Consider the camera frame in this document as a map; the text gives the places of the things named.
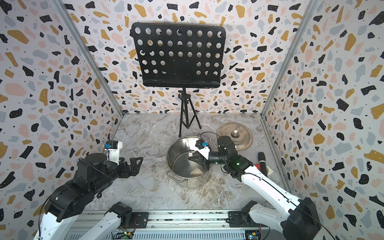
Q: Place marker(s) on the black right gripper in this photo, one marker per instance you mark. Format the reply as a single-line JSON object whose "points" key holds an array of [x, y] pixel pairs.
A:
{"points": [[201, 159]]}

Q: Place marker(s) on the black tripod stand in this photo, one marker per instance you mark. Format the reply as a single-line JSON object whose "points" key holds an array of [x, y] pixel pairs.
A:
{"points": [[184, 114]]}

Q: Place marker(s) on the black perforated music stand desk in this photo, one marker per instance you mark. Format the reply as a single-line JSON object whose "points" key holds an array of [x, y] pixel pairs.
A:
{"points": [[180, 56]]}

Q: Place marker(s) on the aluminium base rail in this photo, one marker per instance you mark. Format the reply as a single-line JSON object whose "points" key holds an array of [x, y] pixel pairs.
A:
{"points": [[193, 225]]}

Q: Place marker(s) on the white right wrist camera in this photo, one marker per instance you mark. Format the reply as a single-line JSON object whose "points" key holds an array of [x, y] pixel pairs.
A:
{"points": [[203, 148]]}

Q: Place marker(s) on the right green circuit board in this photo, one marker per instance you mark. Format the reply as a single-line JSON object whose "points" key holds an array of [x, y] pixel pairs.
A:
{"points": [[252, 235]]}

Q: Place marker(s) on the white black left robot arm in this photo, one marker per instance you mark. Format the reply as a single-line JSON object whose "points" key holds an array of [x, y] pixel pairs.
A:
{"points": [[95, 174]]}

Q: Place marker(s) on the green circuit board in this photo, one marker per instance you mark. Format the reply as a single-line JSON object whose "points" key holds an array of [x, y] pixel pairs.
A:
{"points": [[252, 235], [123, 235]]}

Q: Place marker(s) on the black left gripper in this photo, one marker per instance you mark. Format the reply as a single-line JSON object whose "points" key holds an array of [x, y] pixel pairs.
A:
{"points": [[127, 172]]}

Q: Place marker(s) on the left green circuit board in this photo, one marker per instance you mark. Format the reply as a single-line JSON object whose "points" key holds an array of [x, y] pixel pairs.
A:
{"points": [[123, 235]]}

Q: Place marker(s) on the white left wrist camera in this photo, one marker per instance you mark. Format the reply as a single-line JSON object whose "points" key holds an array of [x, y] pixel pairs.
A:
{"points": [[112, 151]]}

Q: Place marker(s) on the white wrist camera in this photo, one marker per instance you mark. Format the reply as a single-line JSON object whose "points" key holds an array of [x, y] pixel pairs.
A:
{"points": [[112, 151], [203, 148]]}

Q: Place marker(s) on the stainless steel pot lid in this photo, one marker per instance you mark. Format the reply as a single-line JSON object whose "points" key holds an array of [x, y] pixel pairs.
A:
{"points": [[240, 134]]}

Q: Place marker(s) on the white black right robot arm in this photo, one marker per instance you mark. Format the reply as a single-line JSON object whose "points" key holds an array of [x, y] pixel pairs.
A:
{"points": [[295, 218]]}

